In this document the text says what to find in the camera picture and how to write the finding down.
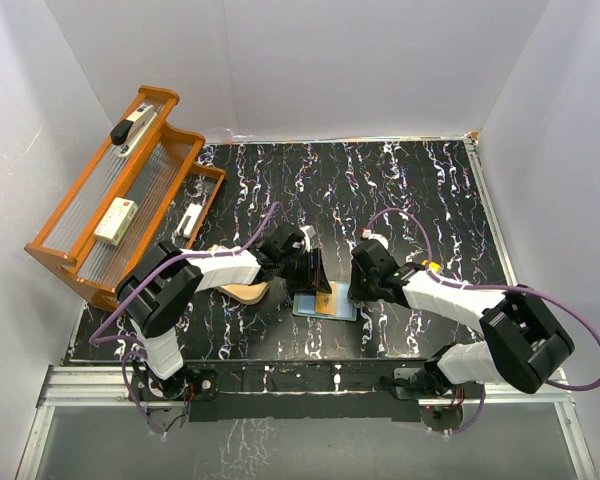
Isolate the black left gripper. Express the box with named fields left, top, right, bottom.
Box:
left=277, top=248, right=330, bottom=296

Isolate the orange credit card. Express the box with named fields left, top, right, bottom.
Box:
left=315, top=282, right=353, bottom=317

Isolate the mint green card holder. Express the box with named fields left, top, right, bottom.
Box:
left=292, top=282, right=357, bottom=322

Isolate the tan oval wooden tray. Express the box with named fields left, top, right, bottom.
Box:
left=204, top=244, right=271, bottom=307

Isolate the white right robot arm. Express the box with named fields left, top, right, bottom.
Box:
left=348, top=239, right=575, bottom=397

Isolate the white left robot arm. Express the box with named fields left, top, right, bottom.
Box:
left=115, top=224, right=332, bottom=399

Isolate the white small clip object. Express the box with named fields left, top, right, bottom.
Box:
left=176, top=203, right=202, bottom=239

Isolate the orange wooden shelf rack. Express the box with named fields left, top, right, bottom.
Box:
left=25, top=86, right=226, bottom=311

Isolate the white small cardboard box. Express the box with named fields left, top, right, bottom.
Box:
left=94, top=197, right=138, bottom=246

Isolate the black and white stapler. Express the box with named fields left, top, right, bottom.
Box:
left=110, top=103, right=157, bottom=158

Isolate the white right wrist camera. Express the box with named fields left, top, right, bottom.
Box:
left=361, top=228, right=389, bottom=250

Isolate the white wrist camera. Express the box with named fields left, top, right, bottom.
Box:
left=361, top=228, right=389, bottom=250
left=300, top=225, right=316, bottom=251

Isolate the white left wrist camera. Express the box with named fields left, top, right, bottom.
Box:
left=300, top=225, right=316, bottom=251

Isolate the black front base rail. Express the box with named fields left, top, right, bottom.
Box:
left=129, top=359, right=486, bottom=424

